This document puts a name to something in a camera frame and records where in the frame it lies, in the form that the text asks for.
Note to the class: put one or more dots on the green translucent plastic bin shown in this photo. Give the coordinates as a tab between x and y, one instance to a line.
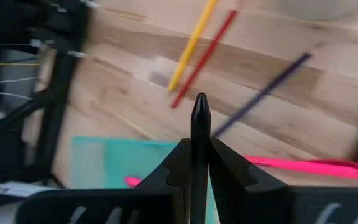
120	161

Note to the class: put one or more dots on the red pencil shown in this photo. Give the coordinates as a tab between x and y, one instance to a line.
204	59

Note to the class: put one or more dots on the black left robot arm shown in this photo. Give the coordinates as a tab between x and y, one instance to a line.
17	25

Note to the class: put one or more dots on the purple pencil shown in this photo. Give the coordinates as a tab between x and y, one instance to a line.
259	95

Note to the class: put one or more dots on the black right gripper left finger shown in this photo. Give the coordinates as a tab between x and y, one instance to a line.
172	180

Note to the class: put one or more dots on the yellow pencil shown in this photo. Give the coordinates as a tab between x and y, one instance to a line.
191	43

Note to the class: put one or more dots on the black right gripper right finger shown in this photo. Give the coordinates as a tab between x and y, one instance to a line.
244	189

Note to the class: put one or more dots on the black aluminium table frame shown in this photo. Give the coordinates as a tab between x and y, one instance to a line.
54	93

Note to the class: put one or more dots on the white ceramic plant pot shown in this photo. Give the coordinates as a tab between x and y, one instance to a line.
322	7

